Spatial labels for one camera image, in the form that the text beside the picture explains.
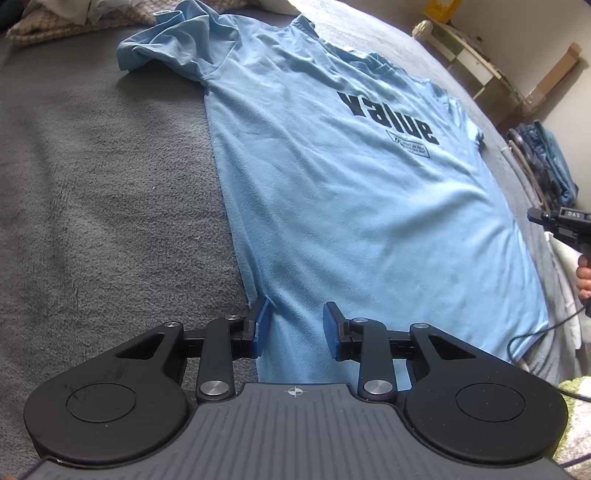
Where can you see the pink checked garment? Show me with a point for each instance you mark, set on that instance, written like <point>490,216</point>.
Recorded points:
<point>69,30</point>

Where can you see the person's right hand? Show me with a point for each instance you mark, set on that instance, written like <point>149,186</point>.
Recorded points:
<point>584,281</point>

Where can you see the cream bedpost finial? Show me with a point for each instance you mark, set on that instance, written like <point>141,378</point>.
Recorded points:
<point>421,30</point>

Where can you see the cardboard strip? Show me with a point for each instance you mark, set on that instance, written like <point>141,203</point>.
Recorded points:
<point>556,69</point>

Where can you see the light blue t-shirt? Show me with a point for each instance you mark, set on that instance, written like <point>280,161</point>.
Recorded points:
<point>346,207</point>

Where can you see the yellow box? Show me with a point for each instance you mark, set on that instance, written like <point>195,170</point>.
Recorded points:
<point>441,9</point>

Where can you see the folded blue jeans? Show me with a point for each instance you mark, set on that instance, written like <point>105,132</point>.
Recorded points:
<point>561,170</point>

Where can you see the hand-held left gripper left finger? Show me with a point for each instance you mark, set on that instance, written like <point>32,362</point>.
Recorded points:
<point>263,330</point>

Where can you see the cream desk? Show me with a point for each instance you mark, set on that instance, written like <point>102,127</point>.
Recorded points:
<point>480,64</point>

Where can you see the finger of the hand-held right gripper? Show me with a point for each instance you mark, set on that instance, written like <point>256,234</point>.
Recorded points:
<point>539,217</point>

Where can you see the folded dark plaid garment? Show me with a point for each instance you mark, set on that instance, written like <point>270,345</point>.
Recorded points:
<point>526,152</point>

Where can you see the folded white garment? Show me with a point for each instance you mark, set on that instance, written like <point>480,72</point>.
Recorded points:
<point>565,286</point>

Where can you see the green fluffy cloth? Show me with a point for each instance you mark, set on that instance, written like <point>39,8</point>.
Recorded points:
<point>577,429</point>

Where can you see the folded grey garment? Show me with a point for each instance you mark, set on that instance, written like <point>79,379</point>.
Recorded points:
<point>512,161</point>

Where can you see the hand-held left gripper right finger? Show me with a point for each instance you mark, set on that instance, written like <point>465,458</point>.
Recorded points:
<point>330,332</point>

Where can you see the grey bed blanket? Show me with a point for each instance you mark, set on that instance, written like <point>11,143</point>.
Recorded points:
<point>101,184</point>

